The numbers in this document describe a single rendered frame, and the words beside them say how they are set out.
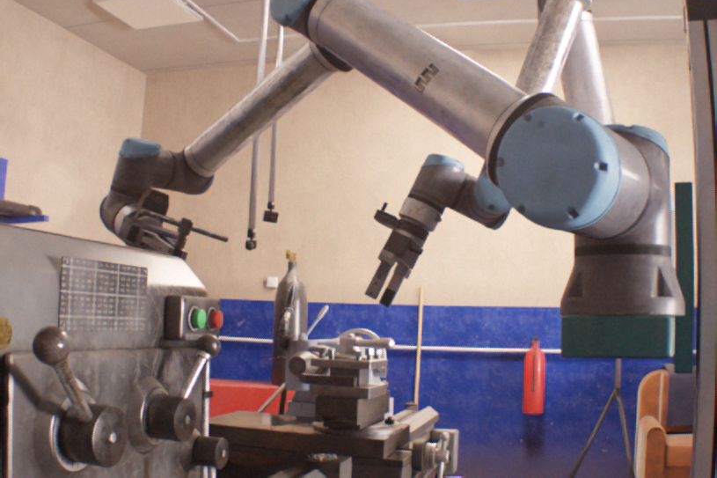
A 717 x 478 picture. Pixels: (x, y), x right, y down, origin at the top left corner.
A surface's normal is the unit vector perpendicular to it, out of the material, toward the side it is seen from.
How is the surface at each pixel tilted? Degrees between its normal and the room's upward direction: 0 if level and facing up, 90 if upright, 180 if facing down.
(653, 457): 90
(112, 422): 90
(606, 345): 90
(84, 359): 90
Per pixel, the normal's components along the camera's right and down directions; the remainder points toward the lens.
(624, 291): -0.30, -0.46
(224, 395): 0.05, -0.12
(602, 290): -0.57, -0.45
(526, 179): -0.60, -0.07
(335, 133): -0.29, -0.13
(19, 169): 0.95, 0.00
